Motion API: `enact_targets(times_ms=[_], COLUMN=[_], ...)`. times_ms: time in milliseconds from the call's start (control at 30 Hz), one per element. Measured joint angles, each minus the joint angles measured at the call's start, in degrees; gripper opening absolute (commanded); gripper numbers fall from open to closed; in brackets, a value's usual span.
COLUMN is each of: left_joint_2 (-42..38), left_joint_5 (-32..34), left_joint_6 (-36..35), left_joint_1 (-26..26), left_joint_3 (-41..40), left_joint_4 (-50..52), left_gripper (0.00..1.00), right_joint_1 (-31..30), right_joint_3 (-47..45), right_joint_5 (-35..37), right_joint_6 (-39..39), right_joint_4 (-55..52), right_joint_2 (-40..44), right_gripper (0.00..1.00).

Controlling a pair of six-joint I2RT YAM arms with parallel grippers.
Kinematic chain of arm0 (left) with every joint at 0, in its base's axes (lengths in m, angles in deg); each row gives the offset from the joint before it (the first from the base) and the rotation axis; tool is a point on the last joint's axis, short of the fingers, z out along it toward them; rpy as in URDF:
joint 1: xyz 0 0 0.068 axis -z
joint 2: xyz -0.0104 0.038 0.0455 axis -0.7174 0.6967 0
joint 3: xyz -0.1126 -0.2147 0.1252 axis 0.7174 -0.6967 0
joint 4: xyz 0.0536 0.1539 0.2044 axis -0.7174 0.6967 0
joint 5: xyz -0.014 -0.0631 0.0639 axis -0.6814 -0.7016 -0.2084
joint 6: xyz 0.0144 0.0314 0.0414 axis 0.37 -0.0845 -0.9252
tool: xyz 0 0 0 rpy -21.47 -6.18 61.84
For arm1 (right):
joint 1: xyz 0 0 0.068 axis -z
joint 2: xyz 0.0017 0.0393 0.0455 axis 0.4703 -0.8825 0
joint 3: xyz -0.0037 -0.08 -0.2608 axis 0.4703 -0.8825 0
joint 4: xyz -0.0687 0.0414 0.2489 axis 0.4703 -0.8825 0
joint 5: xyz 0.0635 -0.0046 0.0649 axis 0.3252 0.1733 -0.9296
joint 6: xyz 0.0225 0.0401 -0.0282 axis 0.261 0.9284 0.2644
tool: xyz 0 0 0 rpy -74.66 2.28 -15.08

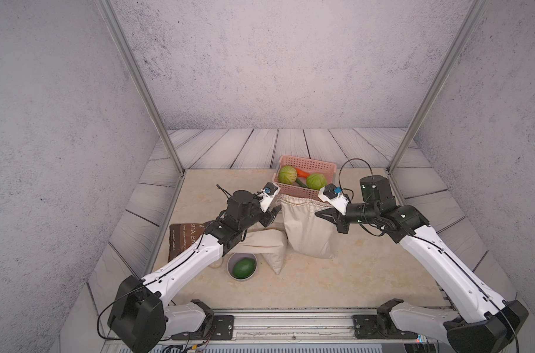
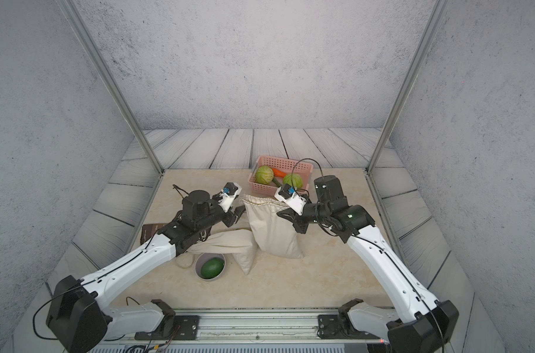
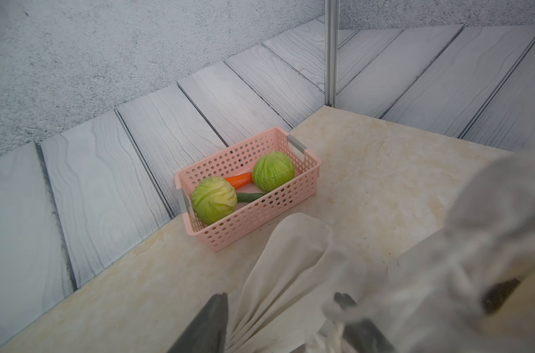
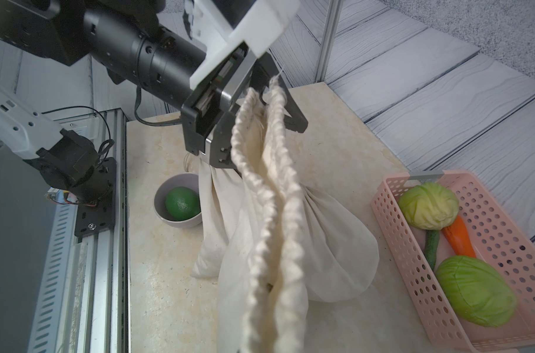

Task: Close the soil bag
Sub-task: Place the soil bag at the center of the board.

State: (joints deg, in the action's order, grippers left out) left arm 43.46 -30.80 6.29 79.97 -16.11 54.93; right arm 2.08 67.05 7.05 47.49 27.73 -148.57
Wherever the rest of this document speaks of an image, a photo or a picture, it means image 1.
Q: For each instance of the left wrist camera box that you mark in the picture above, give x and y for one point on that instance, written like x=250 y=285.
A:
x=267 y=195

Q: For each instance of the brown kettle chips bag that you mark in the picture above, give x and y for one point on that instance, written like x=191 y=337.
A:
x=182 y=236

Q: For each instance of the grey bowl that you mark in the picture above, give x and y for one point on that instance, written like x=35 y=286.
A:
x=235 y=258

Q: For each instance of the aluminium frame post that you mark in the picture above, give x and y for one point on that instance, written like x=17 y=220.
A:
x=475 y=13
x=120 y=40

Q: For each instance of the orange carrot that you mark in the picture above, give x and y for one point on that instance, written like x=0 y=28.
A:
x=302 y=174

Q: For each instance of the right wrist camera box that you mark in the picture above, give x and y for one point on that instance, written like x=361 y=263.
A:
x=333 y=195

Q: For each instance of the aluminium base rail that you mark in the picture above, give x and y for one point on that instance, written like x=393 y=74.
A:
x=294 y=327

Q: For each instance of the left aluminium frame post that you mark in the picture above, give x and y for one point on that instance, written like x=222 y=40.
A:
x=120 y=40

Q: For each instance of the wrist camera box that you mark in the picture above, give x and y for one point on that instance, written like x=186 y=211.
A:
x=333 y=195
x=267 y=195

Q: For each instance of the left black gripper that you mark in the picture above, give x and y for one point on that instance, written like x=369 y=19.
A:
x=268 y=218

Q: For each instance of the left green cabbage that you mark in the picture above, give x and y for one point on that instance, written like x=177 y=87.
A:
x=287 y=175

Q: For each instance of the green avocado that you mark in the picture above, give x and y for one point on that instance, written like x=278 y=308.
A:
x=244 y=268

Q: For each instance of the right aluminium frame post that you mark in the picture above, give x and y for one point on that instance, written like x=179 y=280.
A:
x=475 y=13

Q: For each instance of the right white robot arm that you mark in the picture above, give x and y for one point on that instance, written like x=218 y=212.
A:
x=482 y=320

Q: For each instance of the pink plastic basket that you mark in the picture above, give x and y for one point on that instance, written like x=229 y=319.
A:
x=305 y=168

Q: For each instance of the green cabbage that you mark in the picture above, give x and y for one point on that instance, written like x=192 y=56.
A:
x=316 y=181
x=287 y=175

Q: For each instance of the right green cabbage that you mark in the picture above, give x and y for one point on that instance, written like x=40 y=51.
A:
x=316 y=181

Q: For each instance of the beige cloth bag front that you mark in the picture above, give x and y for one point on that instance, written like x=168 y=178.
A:
x=271 y=244

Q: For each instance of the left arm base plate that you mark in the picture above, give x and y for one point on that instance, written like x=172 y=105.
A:
x=218 y=328

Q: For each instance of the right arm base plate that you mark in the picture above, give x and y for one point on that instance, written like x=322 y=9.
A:
x=380 y=324

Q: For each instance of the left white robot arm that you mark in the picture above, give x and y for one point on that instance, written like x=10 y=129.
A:
x=142 y=314

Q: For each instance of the green cucumber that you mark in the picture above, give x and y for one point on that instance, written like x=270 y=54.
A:
x=301 y=184

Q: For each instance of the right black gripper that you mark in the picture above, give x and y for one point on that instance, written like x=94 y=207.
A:
x=337 y=218

